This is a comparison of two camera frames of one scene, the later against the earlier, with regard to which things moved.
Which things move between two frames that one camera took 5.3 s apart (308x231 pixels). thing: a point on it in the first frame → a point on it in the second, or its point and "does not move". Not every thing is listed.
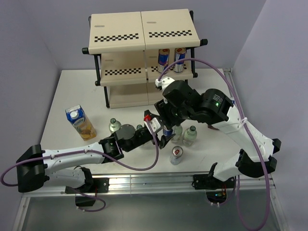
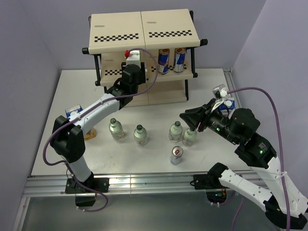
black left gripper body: x=142 y=137 → x=142 y=79
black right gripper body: x=175 y=115 → x=212 y=118
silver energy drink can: x=177 y=152 does not move
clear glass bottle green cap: x=177 y=130 does not move
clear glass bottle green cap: x=190 y=134 does not move
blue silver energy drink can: x=180 y=54 does not move
